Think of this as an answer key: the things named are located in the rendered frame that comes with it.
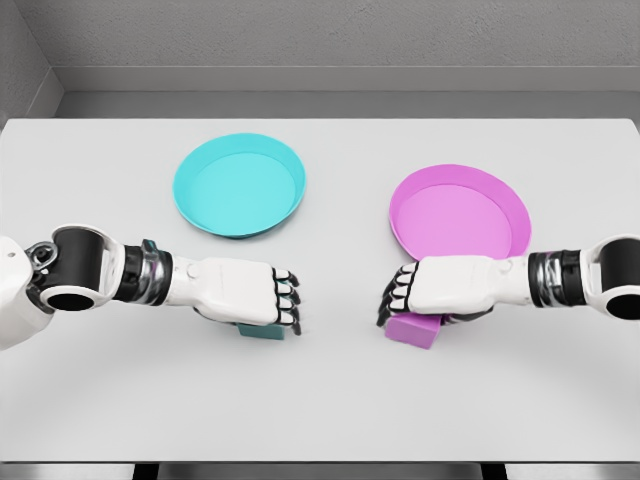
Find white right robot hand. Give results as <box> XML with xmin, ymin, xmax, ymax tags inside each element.
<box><xmin>375</xmin><ymin>256</ymin><xmax>498</xmax><ymax>329</ymax></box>

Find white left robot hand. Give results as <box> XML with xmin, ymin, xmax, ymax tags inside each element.
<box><xmin>195</xmin><ymin>256</ymin><xmax>304</xmax><ymax>337</ymax></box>

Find teal block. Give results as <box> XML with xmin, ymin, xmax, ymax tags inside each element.
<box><xmin>236</xmin><ymin>322</ymin><xmax>288</xmax><ymax>342</ymax></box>

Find pink block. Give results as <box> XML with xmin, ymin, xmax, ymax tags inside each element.
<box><xmin>384</xmin><ymin>312</ymin><xmax>442</xmax><ymax>350</ymax></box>

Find pink round plate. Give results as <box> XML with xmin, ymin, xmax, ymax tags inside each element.
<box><xmin>388</xmin><ymin>163</ymin><xmax>532</xmax><ymax>263</ymax></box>

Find cyan round plate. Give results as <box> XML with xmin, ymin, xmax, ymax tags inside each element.
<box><xmin>172</xmin><ymin>132</ymin><xmax>307</xmax><ymax>240</ymax></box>

